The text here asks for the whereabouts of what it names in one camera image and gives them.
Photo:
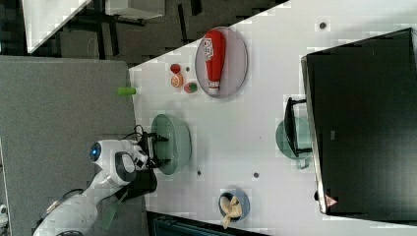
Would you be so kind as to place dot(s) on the blue metal frame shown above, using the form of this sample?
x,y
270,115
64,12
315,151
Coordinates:
x,y
167,225

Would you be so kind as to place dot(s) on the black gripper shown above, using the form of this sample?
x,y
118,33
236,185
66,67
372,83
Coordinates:
x,y
147,144

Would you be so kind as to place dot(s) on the red toy strawberry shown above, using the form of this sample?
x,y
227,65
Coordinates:
x,y
175,68

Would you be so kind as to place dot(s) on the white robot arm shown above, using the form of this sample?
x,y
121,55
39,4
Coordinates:
x,y
125,170

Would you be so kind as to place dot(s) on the grey round plate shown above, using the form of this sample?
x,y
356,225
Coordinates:
x,y
235,65

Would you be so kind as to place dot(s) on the red ketchup bottle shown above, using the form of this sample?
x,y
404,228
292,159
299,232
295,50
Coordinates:
x,y
214,51

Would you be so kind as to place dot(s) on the black toaster oven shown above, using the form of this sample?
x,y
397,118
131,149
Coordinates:
x,y
361,100

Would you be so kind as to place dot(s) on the blue bowl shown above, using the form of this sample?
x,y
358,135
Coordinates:
x,y
242,200

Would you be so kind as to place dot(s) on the orange slice toy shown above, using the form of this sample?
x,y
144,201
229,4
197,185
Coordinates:
x,y
177,81

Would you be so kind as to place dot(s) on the cream toy chicken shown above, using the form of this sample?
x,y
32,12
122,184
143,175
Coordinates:
x,y
232,209

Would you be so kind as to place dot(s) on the mint green plastic strainer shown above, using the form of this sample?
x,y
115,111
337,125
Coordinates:
x,y
177,150

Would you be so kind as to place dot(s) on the mint green cup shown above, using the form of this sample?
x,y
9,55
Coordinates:
x,y
303,141

